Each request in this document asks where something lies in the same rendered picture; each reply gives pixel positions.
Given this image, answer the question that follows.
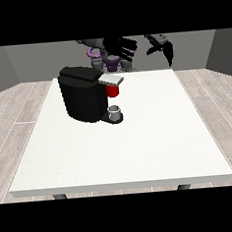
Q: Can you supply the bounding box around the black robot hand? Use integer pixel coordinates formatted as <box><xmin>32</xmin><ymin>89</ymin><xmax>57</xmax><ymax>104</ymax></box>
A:
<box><xmin>145</xmin><ymin>38</ymin><xmax>176</xmax><ymax>69</ymax></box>
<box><xmin>102</xmin><ymin>35</ymin><xmax>140</xmax><ymax>66</ymax></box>

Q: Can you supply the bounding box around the pale grey machine lid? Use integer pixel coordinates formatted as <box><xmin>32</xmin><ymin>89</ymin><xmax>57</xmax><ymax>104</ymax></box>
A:
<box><xmin>97</xmin><ymin>71</ymin><xmax>126</xmax><ymax>89</ymax></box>

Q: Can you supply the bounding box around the red pod holder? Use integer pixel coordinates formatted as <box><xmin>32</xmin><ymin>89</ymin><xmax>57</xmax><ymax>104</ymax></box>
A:
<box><xmin>105</xmin><ymin>84</ymin><xmax>120</xmax><ymax>99</ymax></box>

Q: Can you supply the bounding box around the black coffee machine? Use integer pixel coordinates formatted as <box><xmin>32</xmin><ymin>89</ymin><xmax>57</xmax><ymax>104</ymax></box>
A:
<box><xmin>56</xmin><ymin>62</ymin><xmax>126</xmax><ymax>129</ymax></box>

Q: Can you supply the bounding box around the small grey cup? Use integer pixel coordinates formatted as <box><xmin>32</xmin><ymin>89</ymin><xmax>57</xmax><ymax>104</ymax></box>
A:
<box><xmin>107</xmin><ymin>104</ymin><xmax>123</xmax><ymax>122</ymax></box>

